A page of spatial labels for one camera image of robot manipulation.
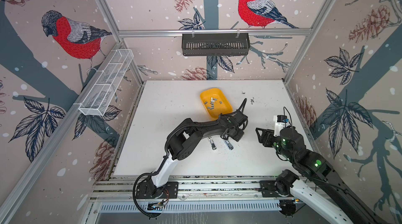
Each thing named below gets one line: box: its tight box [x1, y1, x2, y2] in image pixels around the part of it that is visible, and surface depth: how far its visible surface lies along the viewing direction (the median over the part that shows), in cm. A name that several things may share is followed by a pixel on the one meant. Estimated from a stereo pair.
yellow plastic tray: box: [199, 87, 233, 121], surface depth 109 cm
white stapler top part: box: [207, 136, 217, 151], surface depth 90 cm
